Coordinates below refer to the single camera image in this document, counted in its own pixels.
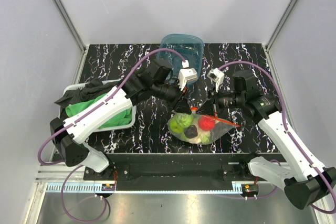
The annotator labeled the clear zip top bag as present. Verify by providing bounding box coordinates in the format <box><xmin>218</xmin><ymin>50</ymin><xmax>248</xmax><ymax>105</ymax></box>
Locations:
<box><xmin>167</xmin><ymin>107</ymin><xmax>239</xmax><ymax>145</ymax></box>

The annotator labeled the red fake tomato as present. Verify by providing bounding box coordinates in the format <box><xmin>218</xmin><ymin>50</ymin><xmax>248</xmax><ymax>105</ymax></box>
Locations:
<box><xmin>198</xmin><ymin>116</ymin><xmax>216</xmax><ymax>131</ymax></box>

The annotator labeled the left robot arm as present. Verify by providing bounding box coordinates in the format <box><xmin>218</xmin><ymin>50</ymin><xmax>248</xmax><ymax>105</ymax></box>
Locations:
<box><xmin>50</xmin><ymin>59</ymin><xmax>197</xmax><ymax>180</ymax></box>

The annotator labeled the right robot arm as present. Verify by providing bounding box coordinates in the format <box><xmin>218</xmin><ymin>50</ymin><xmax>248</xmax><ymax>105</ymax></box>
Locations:
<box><xmin>208</xmin><ymin>69</ymin><xmax>335</xmax><ymax>209</ymax></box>

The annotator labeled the green fake lettuce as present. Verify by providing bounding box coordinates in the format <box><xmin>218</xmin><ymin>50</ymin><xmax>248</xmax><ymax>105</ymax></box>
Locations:
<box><xmin>176</xmin><ymin>113</ymin><xmax>194</xmax><ymax>129</ymax></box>

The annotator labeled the green fake apple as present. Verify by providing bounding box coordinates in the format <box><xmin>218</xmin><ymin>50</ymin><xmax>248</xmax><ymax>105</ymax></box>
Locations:
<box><xmin>169</xmin><ymin>119</ymin><xmax>184</xmax><ymax>134</ymax></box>

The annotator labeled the dark fake eggplant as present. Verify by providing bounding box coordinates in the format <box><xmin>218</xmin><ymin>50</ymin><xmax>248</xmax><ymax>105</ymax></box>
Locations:
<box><xmin>184</xmin><ymin>124</ymin><xmax>198</xmax><ymax>139</ymax></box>

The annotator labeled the white fake cauliflower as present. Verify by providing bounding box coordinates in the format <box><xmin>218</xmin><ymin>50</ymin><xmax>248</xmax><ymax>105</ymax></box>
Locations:
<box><xmin>186</xmin><ymin>132</ymin><xmax>212</xmax><ymax>145</ymax></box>

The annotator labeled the white perforated plastic basket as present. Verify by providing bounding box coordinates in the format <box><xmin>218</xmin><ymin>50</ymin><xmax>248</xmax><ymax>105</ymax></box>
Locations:
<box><xmin>64</xmin><ymin>79</ymin><xmax>136</xmax><ymax>134</ymax></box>

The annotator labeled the teal plastic container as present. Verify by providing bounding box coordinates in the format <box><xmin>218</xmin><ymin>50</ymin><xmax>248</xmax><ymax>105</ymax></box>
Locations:
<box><xmin>154</xmin><ymin>33</ymin><xmax>205</xmax><ymax>86</ymax></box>

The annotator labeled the green cloth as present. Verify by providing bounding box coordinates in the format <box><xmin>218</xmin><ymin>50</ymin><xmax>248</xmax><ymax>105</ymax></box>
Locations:
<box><xmin>64</xmin><ymin>87</ymin><xmax>132</xmax><ymax>130</ymax></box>

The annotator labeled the black cloth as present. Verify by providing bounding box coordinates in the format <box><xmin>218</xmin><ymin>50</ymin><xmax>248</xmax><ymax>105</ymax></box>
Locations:
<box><xmin>55</xmin><ymin>78</ymin><xmax>119</xmax><ymax>120</ymax></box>

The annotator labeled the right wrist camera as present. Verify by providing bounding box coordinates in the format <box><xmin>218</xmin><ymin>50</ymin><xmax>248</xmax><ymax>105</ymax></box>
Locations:
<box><xmin>207</xmin><ymin>68</ymin><xmax>224</xmax><ymax>92</ymax></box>

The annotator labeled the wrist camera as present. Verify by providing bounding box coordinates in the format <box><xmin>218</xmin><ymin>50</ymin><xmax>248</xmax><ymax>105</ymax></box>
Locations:
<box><xmin>207</xmin><ymin>68</ymin><xmax>224</xmax><ymax>92</ymax></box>
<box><xmin>178</xmin><ymin>68</ymin><xmax>198</xmax><ymax>90</ymax></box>

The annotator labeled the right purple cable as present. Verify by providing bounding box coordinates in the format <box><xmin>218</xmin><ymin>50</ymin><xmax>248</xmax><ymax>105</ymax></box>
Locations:
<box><xmin>217</xmin><ymin>60</ymin><xmax>336</xmax><ymax>214</ymax></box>

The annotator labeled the purple cable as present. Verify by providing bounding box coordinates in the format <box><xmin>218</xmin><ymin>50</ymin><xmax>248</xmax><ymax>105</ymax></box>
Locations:
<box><xmin>38</xmin><ymin>48</ymin><xmax>188</xmax><ymax>222</ymax></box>
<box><xmin>217</xmin><ymin>60</ymin><xmax>336</xmax><ymax>214</ymax></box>

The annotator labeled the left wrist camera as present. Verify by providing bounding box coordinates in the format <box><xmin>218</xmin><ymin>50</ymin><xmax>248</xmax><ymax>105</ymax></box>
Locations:
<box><xmin>178</xmin><ymin>68</ymin><xmax>198</xmax><ymax>90</ymax></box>

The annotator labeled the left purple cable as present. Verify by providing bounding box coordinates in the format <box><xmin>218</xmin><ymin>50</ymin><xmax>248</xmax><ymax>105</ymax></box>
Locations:
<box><xmin>38</xmin><ymin>48</ymin><xmax>188</xmax><ymax>222</ymax></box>

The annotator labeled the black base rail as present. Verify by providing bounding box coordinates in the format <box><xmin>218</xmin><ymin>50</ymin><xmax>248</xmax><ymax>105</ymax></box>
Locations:
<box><xmin>83</xmin><ymin>153</ymin><xmax>258</xmax><ymax>193</ymax></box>

